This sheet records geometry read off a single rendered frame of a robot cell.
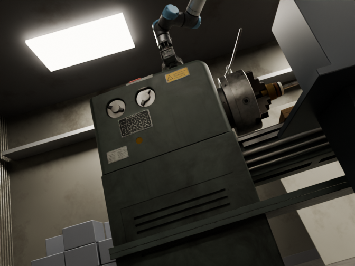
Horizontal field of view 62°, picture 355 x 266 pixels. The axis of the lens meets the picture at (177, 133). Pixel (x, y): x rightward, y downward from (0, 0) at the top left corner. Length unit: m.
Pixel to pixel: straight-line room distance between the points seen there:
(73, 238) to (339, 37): 3.16
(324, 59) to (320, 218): 3.02
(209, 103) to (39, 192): 3.95
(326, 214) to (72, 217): 3.31
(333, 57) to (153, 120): 0.75
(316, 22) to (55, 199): 4.32
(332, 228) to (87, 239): 2.66
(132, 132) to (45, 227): 3.60
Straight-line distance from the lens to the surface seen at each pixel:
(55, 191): 4.80
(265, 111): 1.46
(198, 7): 1.62
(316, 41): 0.91
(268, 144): 1.29
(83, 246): 3.49
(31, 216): 4.90
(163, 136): 1.26
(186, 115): 1.27
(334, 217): 3.83
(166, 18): 1.59
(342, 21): 0.97
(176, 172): 1.21
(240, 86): 1.41
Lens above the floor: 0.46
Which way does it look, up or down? 22 degrees up
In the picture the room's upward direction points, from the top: 16 degrees counter-clockwise
